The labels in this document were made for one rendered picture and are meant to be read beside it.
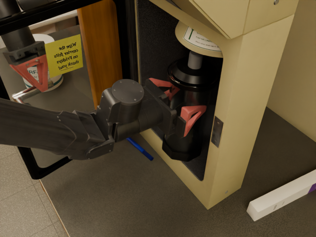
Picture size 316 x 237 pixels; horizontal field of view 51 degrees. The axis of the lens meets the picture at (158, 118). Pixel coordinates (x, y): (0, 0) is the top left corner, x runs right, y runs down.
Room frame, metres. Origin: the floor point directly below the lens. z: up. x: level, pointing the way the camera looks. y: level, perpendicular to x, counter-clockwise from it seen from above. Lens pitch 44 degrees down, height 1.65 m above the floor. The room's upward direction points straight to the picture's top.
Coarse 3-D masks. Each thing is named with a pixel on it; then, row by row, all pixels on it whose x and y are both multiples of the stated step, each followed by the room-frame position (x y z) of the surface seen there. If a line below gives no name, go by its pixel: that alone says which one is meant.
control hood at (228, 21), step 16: (176, 0) 0.43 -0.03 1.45; (192, 0) 0.36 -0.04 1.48; (208, 0) 0.37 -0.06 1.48; (224, 0) 0.38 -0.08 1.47; (240, 0) 0.40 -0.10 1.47; (192, 16) 0.45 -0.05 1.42; (208, 16) 0.37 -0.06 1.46; (224, 16) 0.38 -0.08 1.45; (240, 16) 0.40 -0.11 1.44; (224, 32) 0.39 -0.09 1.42; (240, 32) 0.40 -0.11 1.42
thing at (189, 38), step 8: (184, 24) 0.56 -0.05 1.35; (176, 32) 0.57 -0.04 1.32; (184, 32) 0.55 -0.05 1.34; (192, 32) 0.53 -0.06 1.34; (184, 40) 0.54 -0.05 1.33; (192, 40) 0.52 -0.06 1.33; (200, 40) 0.52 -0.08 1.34; (208, 40) 0.51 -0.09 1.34; (192, 48) 0.52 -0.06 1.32; (200, 48) 0.51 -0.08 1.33; (208, 48) 0.50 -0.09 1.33; (216, 48) 0.50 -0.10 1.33; (216, 56) 0.49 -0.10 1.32
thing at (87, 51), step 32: (32, 32) 0.52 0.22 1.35; (64, 32) 0.56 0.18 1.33; (96, 32) 0.60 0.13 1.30; (0, 64) 0.47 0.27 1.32; (32, 64) 0.51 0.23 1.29; (64, 64) 0.55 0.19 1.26; (96, 64) 0.60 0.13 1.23; (32, 96) 0.50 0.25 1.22; (64, 96) 0.54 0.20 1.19; (96, 96) 0.59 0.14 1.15
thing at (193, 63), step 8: (192, 56) 0.54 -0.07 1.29; (200, 56) 0.54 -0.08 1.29; (176, 64) 0.55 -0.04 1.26; (184, 64) 0.55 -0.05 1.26; (192, 64) 0.54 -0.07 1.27; (200, 64) 0.54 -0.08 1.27; (208, 64) 0.56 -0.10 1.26; (176, 72) 0.53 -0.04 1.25; (184, 72) 0.53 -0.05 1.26; (192, 72) 0.53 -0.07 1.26; (200, 72) 0.53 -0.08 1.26; (208, 72) 0.53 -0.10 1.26; (184, 80) 0.51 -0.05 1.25; (192, 80) 0.51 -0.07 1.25; (200, 80) 0.51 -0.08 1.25; (208, 80) 0.52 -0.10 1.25
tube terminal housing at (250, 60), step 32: (160, 0) 0.57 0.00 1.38; (256, 0) 0.42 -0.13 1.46; (288, 0) 0.46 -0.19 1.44; (256, 32) 0.42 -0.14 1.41; (288, 32) 0.47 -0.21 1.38; (224, 64) 0.43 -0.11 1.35; (256, 64) 0.44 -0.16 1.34; (224, 96) 0.42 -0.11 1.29; (256, 96) 0.45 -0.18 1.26; (224, 128) 0.41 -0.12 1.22; (256, 128) 0.47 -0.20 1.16; (224, 160) 0.42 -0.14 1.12; (192, 192) 0.46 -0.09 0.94; (224, 192) 0.44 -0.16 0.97
